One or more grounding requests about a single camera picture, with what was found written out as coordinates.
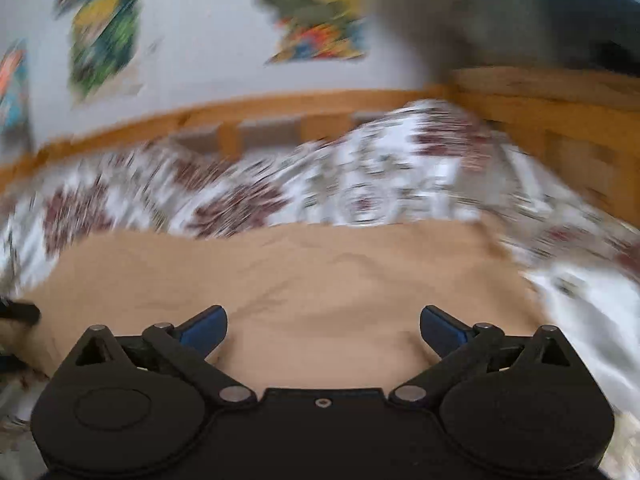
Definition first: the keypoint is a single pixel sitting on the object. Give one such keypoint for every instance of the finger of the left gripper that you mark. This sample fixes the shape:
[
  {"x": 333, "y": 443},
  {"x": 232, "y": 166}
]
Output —
[{"x": 23, "y": 312}]

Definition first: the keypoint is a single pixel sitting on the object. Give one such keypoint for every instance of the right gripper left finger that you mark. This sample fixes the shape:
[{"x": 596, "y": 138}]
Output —
[{"x": 186, "y": 347}]

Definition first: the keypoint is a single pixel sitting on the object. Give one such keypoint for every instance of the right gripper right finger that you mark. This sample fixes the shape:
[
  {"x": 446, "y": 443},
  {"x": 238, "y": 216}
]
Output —
[{"x": 463, "y": 350}]

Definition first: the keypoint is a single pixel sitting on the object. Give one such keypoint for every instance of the tan hooded zip jacket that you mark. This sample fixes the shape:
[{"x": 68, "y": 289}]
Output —
[{"x": 308, "y": 306}]

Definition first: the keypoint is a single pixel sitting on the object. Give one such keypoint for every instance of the bagged pile of clothes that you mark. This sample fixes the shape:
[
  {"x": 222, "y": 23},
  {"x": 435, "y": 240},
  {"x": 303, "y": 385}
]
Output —
[{"x": 443, "y": 35}]

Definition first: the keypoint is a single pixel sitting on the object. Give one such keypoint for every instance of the floral satin bed cover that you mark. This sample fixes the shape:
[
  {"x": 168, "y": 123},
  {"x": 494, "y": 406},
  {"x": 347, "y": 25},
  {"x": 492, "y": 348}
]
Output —
[{"x": 429, "y": 160}]

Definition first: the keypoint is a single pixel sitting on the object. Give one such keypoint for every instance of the curled orange character poster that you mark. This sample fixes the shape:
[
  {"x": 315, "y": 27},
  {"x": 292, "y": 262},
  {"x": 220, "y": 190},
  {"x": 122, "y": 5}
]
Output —
[{"x": 14, "y": 87}]

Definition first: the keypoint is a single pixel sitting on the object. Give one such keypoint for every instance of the anime girl poster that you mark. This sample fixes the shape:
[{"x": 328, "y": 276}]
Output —
[{"x": 104, "y": 51}]

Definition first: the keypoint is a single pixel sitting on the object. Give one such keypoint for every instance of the colourful landscape poster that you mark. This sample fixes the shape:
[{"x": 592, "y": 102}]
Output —
[{"x": 312, "y": 30}]

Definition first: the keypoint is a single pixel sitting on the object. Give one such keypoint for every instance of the wooden bed frame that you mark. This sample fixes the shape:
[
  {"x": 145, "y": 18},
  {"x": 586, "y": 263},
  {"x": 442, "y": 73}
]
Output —
[{"x": 582, "y": 124}]

